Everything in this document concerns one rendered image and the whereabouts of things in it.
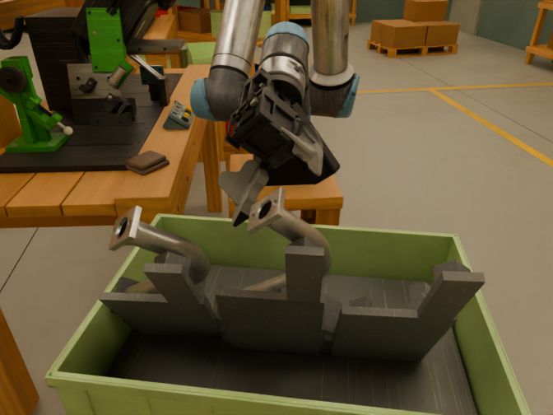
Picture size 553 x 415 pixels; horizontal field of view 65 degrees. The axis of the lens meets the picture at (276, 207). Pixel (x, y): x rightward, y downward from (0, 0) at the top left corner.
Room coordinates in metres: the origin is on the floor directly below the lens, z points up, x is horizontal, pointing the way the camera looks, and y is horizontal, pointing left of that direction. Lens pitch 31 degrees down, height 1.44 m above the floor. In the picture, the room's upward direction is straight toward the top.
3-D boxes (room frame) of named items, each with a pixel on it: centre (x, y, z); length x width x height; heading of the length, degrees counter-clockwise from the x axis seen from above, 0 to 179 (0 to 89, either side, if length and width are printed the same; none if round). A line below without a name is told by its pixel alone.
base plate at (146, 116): (1.70, 0.66, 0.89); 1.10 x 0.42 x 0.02; 3
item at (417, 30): (7.51, -2.23, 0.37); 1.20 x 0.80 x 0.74; 106
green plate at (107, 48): (1.63, 0.60, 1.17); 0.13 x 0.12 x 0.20; 3
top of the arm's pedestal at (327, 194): (1.20, -0.02, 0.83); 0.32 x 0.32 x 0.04; 5
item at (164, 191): (1.71, 0.38, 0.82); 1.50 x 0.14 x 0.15; 3
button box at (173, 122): (1.52, 0.35, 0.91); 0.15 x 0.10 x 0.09; 3
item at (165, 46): (1.78, 0.57, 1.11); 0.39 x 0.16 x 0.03; 93
